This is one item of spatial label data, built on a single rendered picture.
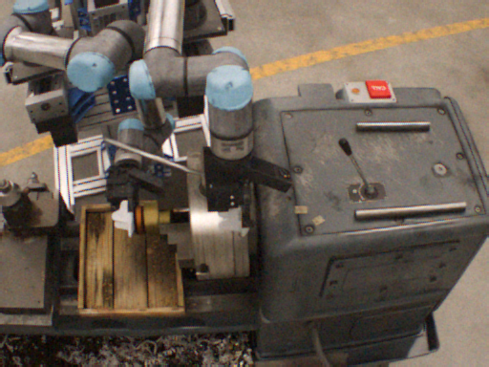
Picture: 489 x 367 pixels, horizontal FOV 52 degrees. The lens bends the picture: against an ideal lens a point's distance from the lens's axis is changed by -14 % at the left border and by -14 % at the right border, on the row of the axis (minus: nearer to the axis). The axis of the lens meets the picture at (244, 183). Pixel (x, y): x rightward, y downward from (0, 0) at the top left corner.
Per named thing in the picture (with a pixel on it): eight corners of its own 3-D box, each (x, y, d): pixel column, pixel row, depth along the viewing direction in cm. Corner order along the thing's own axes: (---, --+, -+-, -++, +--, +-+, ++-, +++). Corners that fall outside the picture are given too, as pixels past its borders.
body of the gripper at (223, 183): (206, 189, 113) (201, 139, 105) (250, 185, 113) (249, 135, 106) (208, 216, 107) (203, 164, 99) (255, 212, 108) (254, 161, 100)
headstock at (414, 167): (424, 165, 179) (452, 83, 147) (459, 293, 151) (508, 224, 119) (245, 179, 175) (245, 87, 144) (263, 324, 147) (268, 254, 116)
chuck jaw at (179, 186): (203, 200, 144) (200, 153, 139) (203, 207, 139) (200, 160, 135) (159, 203, 143) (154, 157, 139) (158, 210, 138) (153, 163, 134)
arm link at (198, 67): (188, 45, 106) (185, 72, 97) (247, 42, 106) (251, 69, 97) (190, 79, 111) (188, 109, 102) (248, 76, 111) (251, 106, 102)
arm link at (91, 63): (14, 38, 160) (139, 63, 141) (-15, 68, 152) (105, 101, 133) (4, 10, 151) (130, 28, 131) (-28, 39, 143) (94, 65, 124)
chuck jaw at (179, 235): (204, 219, 138) (207, 261, 131) (205, 231, 142) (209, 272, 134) (159, 223, 138) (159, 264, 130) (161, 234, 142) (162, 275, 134)
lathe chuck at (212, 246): (224, 183, 163) (223, 124, 135) (234, 291, 150) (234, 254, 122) (192, 185, 163) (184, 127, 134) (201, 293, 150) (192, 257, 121)
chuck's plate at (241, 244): (237, 182, 164) (238, 123, 135) (247, 290, 150) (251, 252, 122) (224, 183, 163) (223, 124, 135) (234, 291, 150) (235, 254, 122)
